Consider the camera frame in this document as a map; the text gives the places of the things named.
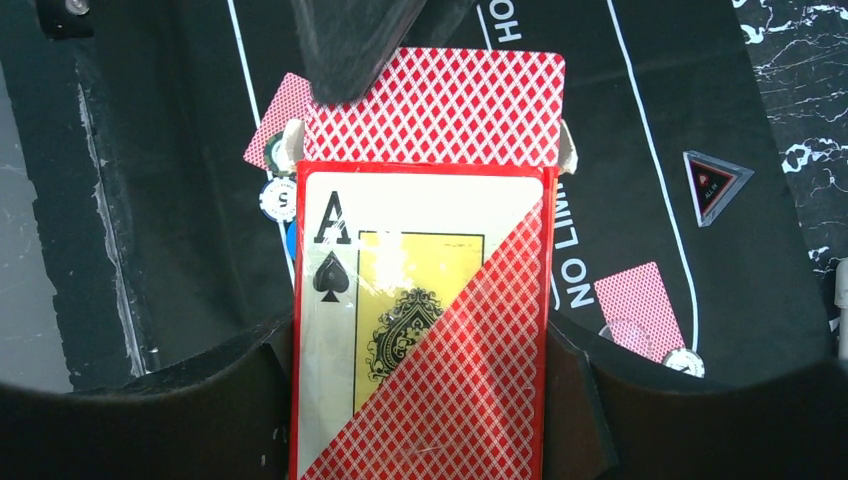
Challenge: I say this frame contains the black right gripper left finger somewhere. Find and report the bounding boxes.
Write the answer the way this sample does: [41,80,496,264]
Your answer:
[1,318,292,479]

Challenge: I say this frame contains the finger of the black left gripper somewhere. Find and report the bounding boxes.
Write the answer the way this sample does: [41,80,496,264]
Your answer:
[291,0,473,105]

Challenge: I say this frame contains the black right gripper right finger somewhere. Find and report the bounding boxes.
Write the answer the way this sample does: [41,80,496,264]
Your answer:
[543,312,847,479]

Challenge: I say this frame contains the red backed playing card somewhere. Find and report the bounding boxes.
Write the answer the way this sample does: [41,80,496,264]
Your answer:
[243,73,313,170]

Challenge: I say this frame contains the blue small blind button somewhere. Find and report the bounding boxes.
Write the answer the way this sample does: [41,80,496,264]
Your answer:
[284,220,297,261]

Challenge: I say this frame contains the red playing card box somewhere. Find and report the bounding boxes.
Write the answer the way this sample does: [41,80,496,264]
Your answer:
[290,122,574,479]

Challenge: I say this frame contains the clear dealer button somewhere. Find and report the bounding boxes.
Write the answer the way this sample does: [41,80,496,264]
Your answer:
[598,319,654,360]

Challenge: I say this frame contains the black poker table mat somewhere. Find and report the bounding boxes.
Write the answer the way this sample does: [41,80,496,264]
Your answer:
[1,1,847,393]

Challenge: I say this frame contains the triangular all-in button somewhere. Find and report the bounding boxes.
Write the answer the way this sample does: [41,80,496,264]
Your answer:
[683,150,754,228]

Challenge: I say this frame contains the white pvc pipe frame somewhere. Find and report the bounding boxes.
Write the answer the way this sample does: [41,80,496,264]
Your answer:
[834,258,848,360]

